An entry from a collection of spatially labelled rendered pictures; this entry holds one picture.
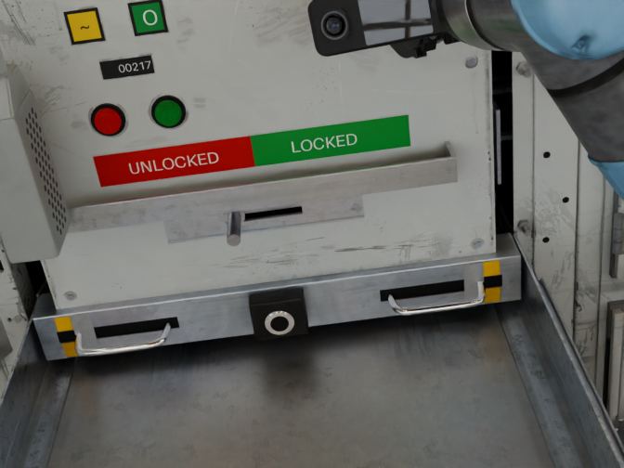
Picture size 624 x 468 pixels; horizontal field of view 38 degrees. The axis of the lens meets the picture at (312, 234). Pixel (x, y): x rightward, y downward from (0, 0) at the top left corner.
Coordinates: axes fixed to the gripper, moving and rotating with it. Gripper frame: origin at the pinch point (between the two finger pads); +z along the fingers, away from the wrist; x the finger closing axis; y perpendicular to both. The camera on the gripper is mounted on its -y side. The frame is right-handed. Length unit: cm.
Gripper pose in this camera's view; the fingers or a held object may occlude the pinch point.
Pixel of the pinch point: (370, 4)
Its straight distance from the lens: 87.4
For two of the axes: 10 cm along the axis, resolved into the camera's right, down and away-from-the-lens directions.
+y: 9.4, -2.6, 2.0
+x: -2.0, -9.4, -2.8
